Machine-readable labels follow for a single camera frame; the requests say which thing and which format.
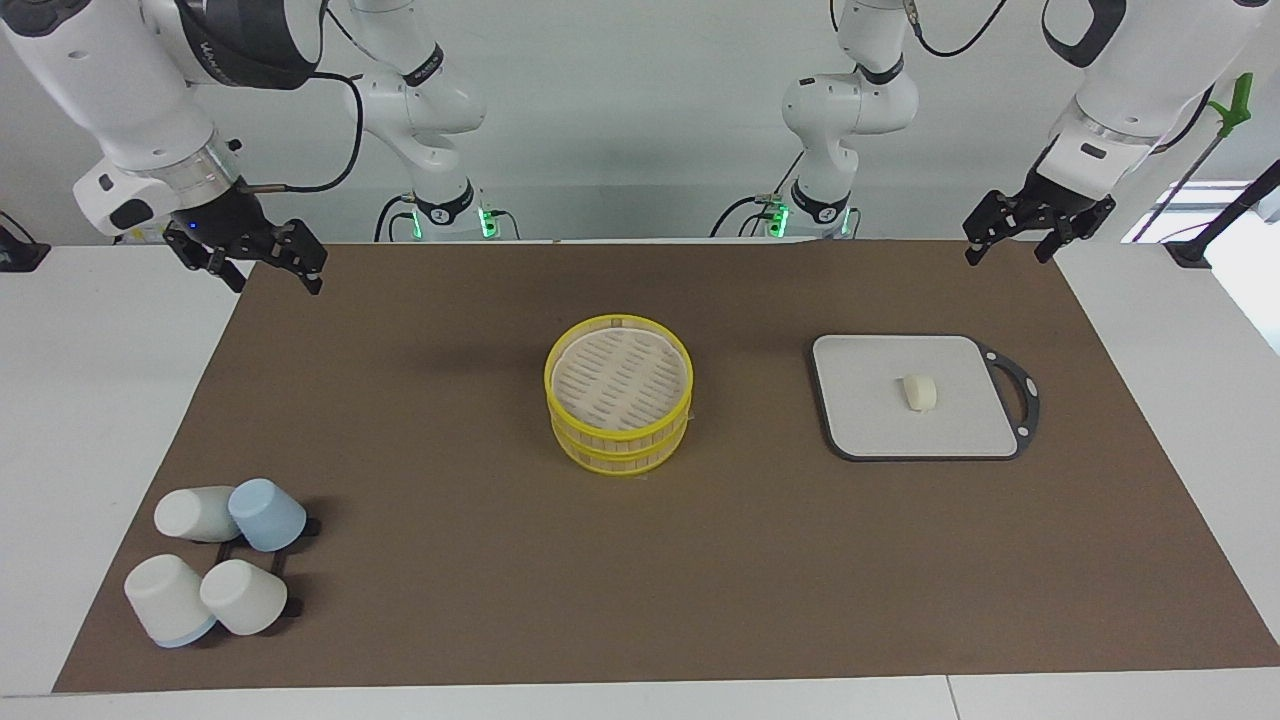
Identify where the light blue cup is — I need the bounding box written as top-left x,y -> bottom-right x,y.
228,478 -> 308,553

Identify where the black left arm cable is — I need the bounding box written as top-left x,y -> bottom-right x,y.
903,0 -> 1013,59

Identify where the black right base cable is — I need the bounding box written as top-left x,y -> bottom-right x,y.
374,193 -> 413,243

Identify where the pole with green tip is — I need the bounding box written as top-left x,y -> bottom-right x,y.
1130,72 -> 1255,243

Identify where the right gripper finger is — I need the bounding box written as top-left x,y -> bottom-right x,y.
164,231 -> 247,294
274,219 -> 329,296

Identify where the grey cutting board black rim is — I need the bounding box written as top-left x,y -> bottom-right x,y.
810,334 -> 1042,462

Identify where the white cup blue rim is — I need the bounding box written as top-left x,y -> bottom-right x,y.
124,554 -> 218,649

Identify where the black left base cable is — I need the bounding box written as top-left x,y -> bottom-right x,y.
709,193 -> 776,239

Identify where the yellow bamboo steamer tier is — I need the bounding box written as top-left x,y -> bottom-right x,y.
544,314 -> 695,446
553,415 -> 693,477

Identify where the brown table mat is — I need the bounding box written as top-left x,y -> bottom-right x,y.
52,240 -> 1280,694

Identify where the black cup rack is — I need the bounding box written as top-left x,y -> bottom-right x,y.
214,517 -> 322,619

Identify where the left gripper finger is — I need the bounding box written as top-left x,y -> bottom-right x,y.
962,189 -> 1014,267
1034,196 -> 1118,265

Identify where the black clamp mount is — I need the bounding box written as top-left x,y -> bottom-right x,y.
0,211 -> 52,274

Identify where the black base cable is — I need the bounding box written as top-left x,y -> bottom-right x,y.
709,193 -> 776,239
374,193 -> 413,243

